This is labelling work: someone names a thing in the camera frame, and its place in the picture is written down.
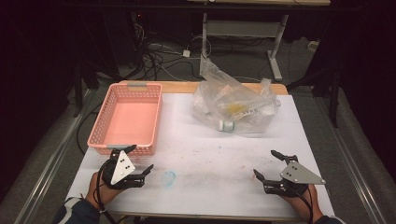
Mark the person's left hand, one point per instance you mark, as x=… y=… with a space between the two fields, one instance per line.
x=101 y=193

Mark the grey metal desk frame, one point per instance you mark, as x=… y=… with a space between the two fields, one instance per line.
x=243 y=28

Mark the person's right hand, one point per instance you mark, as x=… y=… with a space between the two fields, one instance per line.
x=303 y=205

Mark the pink plastic basket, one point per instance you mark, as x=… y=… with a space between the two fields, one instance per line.
x=130 y=124

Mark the small white floor box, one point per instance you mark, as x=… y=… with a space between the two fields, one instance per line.
x=313 y=45

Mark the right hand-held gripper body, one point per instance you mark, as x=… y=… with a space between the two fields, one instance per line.
x=297 y=174

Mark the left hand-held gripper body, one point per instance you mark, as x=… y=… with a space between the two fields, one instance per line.
x=123 y=169

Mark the small white-capped jar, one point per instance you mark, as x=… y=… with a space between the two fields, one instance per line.
x=226 y=125

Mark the wooden table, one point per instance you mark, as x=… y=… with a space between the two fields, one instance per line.
x=177 y=87

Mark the black metal stand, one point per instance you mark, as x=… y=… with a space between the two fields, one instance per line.
x=79 y=87
x=333 y=90

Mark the clear printed plastic bag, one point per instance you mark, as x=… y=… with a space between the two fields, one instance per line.
x=236 y=99

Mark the white board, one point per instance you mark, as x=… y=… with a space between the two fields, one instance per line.
x=202 y=193

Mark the white power adapter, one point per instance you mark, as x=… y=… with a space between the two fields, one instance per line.
x=186 y=53

